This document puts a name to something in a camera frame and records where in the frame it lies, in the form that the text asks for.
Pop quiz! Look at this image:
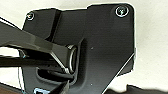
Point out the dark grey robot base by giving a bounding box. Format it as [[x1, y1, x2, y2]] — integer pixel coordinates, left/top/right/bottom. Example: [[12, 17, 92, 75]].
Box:
[[20, 3, 137, 94]]

